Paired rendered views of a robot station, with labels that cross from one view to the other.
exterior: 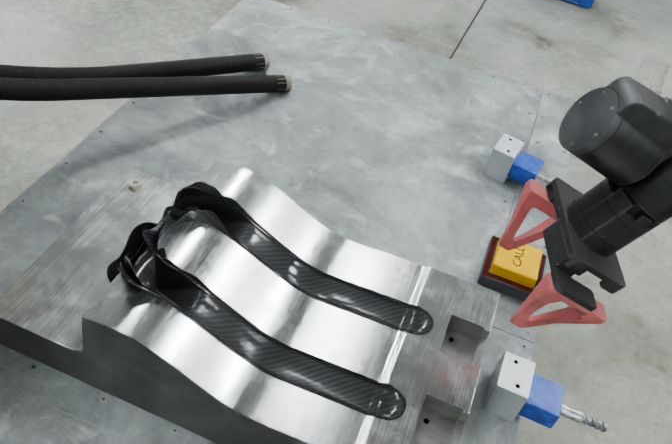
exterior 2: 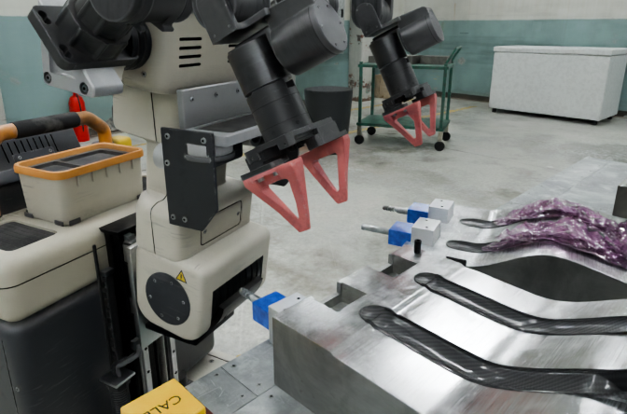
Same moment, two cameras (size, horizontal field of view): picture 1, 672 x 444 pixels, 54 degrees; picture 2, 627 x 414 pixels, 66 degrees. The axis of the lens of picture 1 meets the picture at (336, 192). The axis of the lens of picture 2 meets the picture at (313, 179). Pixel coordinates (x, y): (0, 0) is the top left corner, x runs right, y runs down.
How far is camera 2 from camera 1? 0.93 m
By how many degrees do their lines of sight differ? 113
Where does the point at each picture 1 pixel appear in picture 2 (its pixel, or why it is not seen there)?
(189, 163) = not seen: outside the picture
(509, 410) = not seen: hidden behind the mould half
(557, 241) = (328, 129)
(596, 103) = (323, 14)
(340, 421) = (468, 281)
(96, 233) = not seen: outside the picture
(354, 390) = (451, 296)
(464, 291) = (308, 324)
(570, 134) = (339, 40)
